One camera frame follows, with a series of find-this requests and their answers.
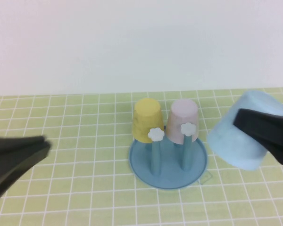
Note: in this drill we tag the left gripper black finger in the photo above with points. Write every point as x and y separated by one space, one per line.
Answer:
14 167
16 144

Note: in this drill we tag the pale pink plastic cup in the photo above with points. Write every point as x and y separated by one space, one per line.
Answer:
179 113

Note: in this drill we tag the blue cup stand with pegs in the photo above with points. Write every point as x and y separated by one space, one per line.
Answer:
169 175

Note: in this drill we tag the green grid pattern table mat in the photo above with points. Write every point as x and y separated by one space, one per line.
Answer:
85 188

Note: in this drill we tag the transparent rectangular tape piece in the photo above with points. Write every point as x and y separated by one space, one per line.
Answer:
210 176

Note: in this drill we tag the yellow plastic cup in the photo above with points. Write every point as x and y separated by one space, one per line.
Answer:
146 117

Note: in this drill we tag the light blue plastic cup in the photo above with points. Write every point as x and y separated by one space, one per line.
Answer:
226 146

